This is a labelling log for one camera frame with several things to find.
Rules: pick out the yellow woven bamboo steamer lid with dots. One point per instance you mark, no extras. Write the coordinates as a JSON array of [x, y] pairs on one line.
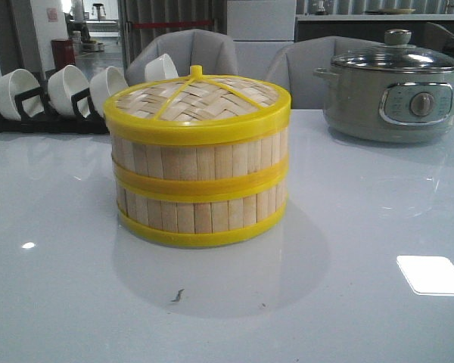
[[198, 110]]

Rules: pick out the red box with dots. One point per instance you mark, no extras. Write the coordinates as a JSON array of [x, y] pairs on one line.
[[63, 53]]

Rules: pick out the bamboo steamer basket yellow rims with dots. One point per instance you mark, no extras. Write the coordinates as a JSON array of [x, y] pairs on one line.
[[207, 224]]

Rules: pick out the grey upholstered chair right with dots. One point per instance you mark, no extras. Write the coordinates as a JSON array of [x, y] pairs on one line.
[[292, 67]]

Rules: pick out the green electric cooking pot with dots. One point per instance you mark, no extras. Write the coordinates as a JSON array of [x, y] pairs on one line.
[[388, 106]]

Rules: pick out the glass pot lid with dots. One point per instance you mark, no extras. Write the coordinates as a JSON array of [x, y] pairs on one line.
[[396, 54]]

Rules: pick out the black dish rack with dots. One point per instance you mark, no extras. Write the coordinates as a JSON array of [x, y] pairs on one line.
[[85, 119]]

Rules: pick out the dark cabinet counter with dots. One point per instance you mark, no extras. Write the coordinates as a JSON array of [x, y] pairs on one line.
[[370, 27]]

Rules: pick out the white refrigerator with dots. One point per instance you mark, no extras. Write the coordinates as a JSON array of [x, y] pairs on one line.
[[259, 29]]

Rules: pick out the grey upholstered chair left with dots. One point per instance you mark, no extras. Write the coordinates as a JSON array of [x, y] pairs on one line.
[[215, 52]]

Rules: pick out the grey upholstered chair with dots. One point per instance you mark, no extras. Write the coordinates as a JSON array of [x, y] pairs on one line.
[[215, 52], [292, 67]]

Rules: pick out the white ceramic bowl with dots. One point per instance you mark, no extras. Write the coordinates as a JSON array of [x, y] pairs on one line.
[[63, 85], [160, 68], [12, 84], [105, 84]]

